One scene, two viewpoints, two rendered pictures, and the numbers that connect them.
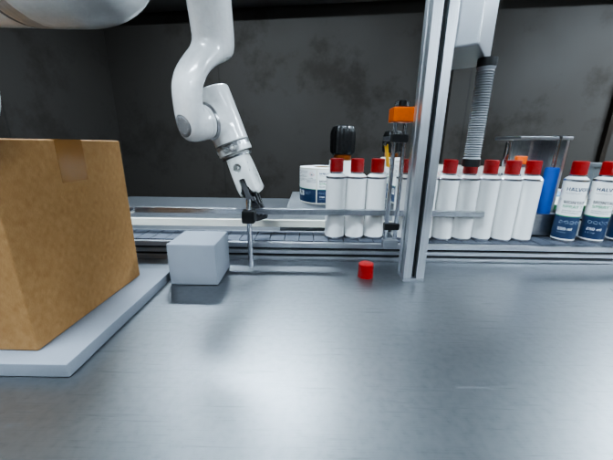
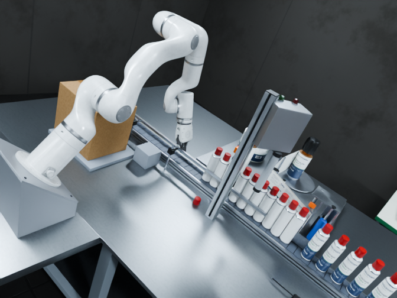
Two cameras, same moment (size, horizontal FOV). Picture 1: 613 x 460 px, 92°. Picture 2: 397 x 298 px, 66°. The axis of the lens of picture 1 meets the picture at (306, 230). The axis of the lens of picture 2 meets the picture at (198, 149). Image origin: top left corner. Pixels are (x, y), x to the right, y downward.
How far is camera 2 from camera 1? 104 cm
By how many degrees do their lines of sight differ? 27
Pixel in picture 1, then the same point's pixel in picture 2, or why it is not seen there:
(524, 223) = (285, 233)
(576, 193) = (315, 238)
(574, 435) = (166, 263)
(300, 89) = (350, 43)
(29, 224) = (98, 131)
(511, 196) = (283, 217)
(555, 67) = not seen: outside the picture
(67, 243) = (106, 136)
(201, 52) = (179, 85)
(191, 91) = (169, 98)
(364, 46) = not seen: outside the picture
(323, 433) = (121, 220)
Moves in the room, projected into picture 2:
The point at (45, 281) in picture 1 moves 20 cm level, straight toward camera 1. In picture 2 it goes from (96, 145) to (88, 170)
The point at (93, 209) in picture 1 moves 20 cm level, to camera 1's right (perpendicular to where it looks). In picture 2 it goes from (117, 128) to (145, 149)
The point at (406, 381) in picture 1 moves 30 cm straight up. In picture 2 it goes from (152, 229) to (172, 175)
